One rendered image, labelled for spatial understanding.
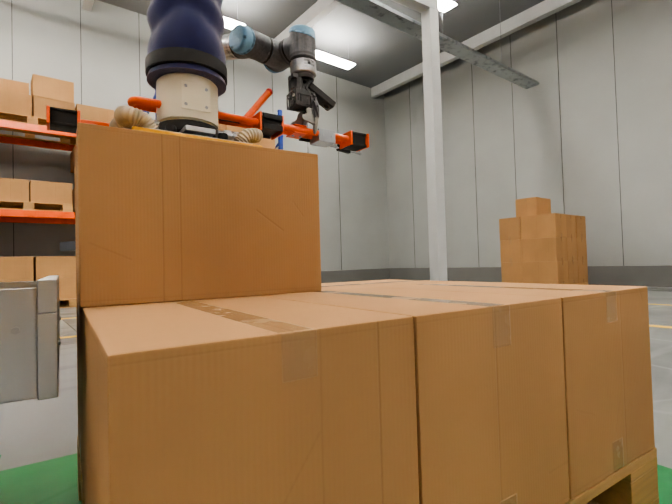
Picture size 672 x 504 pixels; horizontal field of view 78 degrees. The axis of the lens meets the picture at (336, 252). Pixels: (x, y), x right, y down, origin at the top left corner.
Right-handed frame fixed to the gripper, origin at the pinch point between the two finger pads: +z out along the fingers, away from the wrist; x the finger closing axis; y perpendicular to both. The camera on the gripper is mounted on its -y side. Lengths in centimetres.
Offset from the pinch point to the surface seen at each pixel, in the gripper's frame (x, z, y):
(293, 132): 3.0, 1.2, 8.2
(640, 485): 80, 99, -41
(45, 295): 36, 49, 75
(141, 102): 4, 0, 55
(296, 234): 21.3, 36.6, 17.7
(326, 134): 3.4, 0.2, -4.5
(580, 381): 80, 71, -16
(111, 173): 21, 24, 63
